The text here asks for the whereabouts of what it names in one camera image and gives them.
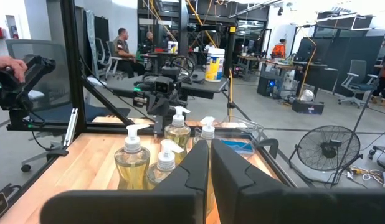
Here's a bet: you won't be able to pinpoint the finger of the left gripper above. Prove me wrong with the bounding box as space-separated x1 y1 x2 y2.
147 95 159 116
158 95 171 116

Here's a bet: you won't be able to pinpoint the black equipment case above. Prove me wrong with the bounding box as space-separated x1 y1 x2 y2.
291 98 326 116

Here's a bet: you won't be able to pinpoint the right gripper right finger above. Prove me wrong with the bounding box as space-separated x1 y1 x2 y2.
211 138 385 224

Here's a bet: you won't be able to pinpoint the tangled floor cables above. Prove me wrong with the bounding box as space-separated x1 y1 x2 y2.
345 166 385 188

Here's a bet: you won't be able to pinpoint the black tripod stand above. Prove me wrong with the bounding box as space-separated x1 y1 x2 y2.
330 49 385 189

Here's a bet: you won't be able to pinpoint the dark grey side table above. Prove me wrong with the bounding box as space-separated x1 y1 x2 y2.
107 68 229 101

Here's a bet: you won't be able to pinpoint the brown office desk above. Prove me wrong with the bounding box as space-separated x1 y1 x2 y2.
237 55 329 91

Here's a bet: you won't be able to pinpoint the blue kitchen sponge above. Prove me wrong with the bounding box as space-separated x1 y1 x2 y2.
221 139 255 155

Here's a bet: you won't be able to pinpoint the black monitor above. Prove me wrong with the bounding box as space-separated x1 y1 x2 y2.
295 37 318 63

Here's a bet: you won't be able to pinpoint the white plastic bag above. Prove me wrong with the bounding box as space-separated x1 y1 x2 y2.
299 89 315 102

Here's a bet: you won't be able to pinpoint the black partition panel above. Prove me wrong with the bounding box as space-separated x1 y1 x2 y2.
316 35 385 96

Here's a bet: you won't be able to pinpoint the black aluminium rig frame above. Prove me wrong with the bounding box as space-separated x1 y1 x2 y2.
0 0 301 224

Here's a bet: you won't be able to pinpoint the black floor fan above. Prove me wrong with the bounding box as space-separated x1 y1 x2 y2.
288 124 364 174

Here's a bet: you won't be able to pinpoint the white fire extinguisher cabinet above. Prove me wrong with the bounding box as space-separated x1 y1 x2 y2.
5 14 21 40

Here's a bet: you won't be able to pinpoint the black computer tower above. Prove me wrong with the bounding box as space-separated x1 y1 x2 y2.
257 72 279 98

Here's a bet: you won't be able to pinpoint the white office chair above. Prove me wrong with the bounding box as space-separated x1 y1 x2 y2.
94 37 126 80

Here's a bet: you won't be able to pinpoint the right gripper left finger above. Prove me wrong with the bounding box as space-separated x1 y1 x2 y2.
39 139 209 224

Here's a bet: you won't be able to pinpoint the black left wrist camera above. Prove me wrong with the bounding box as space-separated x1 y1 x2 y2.
154 76 175 95

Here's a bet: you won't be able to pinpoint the grey mesh office chair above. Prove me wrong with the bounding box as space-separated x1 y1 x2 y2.
5 39 131 174

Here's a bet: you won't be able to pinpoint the yellow-green pump soap bottle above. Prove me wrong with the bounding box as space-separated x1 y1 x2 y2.
193 116 217 147
145 139 185 190
113 123 151 191
163 106 193 156

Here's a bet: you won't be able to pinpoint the clear plastic bin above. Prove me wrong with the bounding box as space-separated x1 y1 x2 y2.
216 119 265 157

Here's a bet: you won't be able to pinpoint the person's hand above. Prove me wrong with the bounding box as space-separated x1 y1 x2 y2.
0 55 28 83

